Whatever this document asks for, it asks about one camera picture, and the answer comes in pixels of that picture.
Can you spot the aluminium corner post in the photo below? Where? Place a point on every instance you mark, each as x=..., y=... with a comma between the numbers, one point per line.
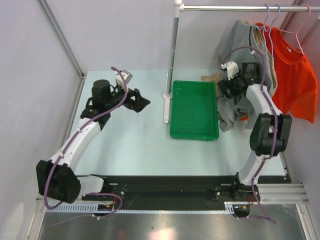
x=55, y=26

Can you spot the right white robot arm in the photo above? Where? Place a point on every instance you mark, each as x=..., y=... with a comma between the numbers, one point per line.
x=270, y=133

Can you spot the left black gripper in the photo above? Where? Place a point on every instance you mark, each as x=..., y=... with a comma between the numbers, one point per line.
x=137, y=105

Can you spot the metal clothes rack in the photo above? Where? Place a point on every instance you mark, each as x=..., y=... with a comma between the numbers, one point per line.
x=179, y=7

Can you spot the green plastic bin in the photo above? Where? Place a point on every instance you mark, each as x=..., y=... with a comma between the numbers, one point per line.
x=194, y=114

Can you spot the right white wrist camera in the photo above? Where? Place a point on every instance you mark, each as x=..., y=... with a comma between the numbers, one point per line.
x=231, y=68

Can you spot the grey t shirt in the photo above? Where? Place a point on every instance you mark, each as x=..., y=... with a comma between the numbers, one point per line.
x=240, y=50

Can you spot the light blue hanger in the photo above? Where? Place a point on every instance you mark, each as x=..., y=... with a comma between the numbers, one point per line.
x=267, y=30

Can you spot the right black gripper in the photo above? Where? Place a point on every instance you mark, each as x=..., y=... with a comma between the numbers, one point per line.
x=225, y=84

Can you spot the aluminium frame rail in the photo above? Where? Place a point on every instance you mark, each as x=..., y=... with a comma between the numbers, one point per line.
x=282, y=192

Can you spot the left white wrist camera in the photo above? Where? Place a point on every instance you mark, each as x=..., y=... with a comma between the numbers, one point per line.
x=123, y=77

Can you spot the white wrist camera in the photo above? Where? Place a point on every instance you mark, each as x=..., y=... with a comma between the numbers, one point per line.
x=231, y=68
x=123, y=77

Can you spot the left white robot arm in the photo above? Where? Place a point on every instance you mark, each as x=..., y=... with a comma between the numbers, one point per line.
x=55, y=177

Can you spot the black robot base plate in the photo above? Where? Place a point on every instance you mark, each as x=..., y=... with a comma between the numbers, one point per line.
x=183, y=205

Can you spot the beige t shirt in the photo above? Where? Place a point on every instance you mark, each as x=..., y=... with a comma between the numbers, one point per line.
x=260, y=40

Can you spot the orange t shirt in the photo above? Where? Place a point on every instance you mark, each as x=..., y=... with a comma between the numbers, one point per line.
x=297, y=84

